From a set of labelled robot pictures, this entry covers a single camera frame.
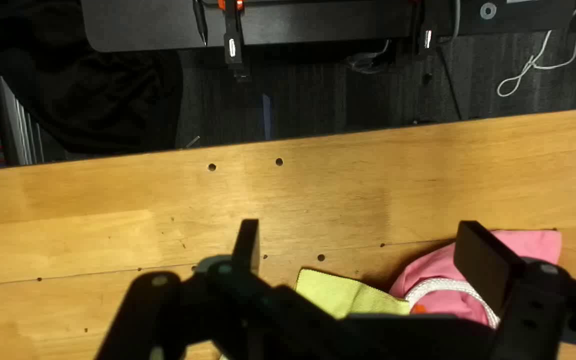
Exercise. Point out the black clamp orange handle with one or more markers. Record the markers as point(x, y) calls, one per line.
point(232, 38)

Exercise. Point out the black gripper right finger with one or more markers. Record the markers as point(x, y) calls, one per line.
point(486, 263)

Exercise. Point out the yellow-green cloth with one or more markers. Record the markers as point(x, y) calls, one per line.
point(342, 297)

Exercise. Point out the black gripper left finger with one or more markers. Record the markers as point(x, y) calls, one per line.
point(246, 248)

